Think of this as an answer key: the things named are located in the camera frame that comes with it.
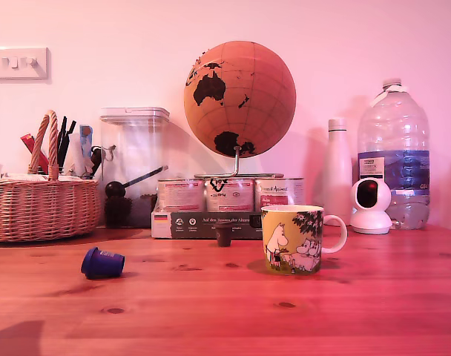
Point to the white wall light switch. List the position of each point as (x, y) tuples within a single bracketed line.
[(21, 72)]

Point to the dark brown coffee capsule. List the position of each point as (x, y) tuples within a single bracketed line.
[(223, 237)]

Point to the cork globe on metal stand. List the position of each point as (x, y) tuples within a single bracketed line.
[(247, 96)]

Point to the blue and white sachet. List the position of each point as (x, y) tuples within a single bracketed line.
[(86, 142)]

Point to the large clear water bottle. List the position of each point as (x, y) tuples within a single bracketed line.
[(394, 130)]

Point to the tin can red label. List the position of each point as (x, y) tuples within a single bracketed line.
[(279, 193)]

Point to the tin can pink text label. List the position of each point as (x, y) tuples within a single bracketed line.
[(181, 194)]

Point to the white metal bottle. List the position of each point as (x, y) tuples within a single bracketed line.
[(336, 167)]

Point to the yellow cartoon print mug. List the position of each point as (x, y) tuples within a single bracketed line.
[(292, 241)]

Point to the dark grey cardboard tray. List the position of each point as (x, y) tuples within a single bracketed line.
[(196, 222)]

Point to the red packet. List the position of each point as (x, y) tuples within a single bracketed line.
[(29, 144)]

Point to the clear plastic lidded container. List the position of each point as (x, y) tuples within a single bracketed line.
[(136, 148)]

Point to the black pen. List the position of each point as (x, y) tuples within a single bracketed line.
[(68, 141), (62, 141)]

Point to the tin can black triangle mark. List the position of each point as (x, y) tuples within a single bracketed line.
[(229, 196)]

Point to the dark brown container contents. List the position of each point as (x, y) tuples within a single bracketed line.
[(118, 211)]

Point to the small white round camera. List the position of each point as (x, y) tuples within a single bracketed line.
[(370, 219)]

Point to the blue coffee capsule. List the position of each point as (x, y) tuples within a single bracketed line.
[(103, 264)]

